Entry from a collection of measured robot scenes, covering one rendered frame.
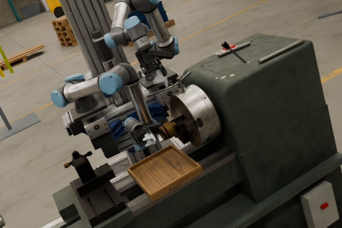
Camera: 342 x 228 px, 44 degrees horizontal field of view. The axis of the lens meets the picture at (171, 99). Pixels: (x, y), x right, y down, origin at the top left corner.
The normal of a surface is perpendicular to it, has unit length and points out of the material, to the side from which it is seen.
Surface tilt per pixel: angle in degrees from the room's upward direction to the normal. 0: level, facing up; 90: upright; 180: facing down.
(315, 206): 90
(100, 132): 90
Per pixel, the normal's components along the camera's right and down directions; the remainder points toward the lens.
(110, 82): -0.32, 0.46
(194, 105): 0.07, -0.46
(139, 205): -0.32, -0.87
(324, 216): 0.41, 0.22
